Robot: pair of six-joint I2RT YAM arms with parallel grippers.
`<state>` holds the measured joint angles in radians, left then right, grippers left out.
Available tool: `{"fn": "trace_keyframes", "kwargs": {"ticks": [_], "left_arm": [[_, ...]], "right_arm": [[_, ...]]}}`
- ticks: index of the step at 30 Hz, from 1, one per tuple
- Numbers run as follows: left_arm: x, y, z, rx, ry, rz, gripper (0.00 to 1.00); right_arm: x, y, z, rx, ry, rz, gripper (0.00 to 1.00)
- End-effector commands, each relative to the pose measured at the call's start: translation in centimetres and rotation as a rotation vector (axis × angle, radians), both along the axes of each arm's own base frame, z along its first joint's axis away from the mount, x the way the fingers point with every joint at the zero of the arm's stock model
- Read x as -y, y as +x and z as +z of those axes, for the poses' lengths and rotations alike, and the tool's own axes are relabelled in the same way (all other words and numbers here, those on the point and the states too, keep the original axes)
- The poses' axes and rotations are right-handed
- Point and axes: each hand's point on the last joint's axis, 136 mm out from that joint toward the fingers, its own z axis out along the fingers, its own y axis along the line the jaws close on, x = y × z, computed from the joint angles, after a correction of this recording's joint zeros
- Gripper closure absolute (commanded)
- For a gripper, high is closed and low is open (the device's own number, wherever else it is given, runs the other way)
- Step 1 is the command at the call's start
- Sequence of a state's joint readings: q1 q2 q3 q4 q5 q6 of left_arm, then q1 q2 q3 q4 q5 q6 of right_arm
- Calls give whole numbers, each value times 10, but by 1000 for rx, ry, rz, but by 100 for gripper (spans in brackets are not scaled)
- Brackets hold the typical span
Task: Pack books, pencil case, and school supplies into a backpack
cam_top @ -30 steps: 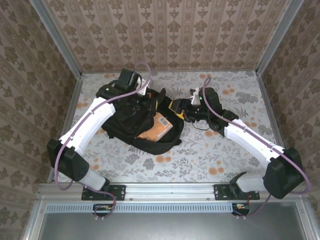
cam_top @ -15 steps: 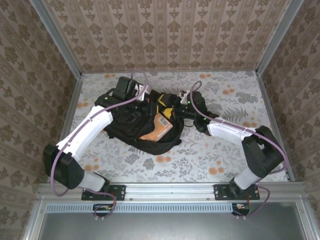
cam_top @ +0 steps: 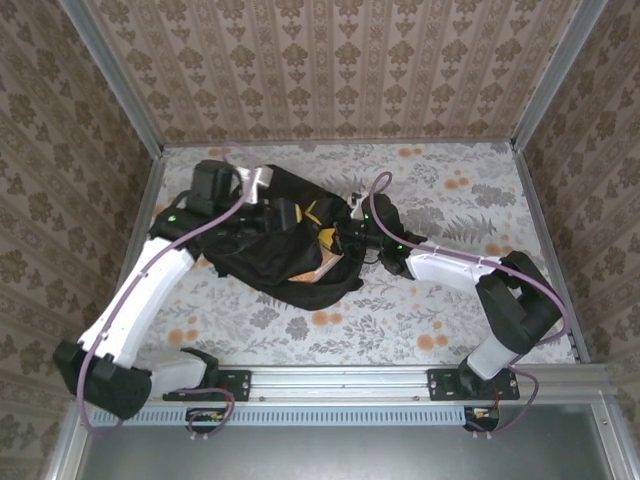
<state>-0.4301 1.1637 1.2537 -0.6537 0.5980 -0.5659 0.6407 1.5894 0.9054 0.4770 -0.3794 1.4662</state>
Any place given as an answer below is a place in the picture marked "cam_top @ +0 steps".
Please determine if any orange paperback book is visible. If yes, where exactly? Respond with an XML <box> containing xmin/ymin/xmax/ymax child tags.
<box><xmin>289</xmin><ymin>252</ymin><xmax>346</xmax><ymax>285</ymax></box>

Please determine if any black backpack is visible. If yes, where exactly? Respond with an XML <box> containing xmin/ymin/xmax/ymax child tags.
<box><xmin>199</xmin><ymin>163</ymin><xmax>365</xmax><ymax>314</ymax></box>

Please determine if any thin aluminium edge strip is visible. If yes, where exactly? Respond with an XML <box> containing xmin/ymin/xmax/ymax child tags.
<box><xmin>159</xmin><ymin>135</ymin><xmax>516</xmax><ymax>149</ymax></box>

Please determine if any grey metal sheet panel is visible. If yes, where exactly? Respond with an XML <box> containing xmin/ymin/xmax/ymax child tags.
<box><xmin>74</xmin><ymin>404</ymin><xmax>616</xmax><ymax>480</ymax></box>

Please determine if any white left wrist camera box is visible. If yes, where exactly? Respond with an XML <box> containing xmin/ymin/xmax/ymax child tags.
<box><xmin>234</xmin><ymin>164</ymin><xmax>275</xmax><ymax>204</ymax></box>

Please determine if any aluminium side rail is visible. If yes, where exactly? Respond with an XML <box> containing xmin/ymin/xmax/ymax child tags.
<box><xmin>93</xmin><ymin>149</ymin><xmax>169</xmax><ymax>366</ymax></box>
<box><xmin>510</xmin><ymin>147</ymin><xmax>594</xmax><ymax>365</ymax></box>

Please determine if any wide aluminium base rail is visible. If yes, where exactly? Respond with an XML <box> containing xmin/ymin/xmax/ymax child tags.
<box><xmin>74</xmin><ymin>363</ymin><xmax>611</xmax><ymax>401</ymax></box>

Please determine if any aluminium corner post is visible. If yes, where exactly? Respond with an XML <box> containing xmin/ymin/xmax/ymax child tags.
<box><xmin>510</xmin><ymin>0</ymin><xmax>609</xmax><ymax>151</ymax></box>
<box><xmin>58</xmin><ymin>0</ymin><xmax>165</xmax><ymax>159</ymax></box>

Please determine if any grey slotted cable duct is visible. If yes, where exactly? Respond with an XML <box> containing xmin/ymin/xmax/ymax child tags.
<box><xmin>91</xmin><ymin>404</ymin><xmax>474</xmax><ymax>427</ymax></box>

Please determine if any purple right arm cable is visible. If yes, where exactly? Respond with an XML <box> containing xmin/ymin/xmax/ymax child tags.
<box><xmin>368</xmin><ymin>171</ymin><xmax>571</xmax><ymax>441</ymax></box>

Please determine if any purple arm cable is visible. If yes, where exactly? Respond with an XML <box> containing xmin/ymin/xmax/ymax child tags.
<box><xmin>79</xmin><ymin>142</ymin><xmax>266</xmax><ymax>444</ymax></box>
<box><xmin>368</xmin><ymin>171</ymin><xmax>571</xmax><ymax>441</ymax></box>

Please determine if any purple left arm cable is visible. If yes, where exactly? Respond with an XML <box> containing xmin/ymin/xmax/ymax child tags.
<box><xmin>79</xmin><ymin>142</ymin><xmax>266</xmax><ymax>444</ymax></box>

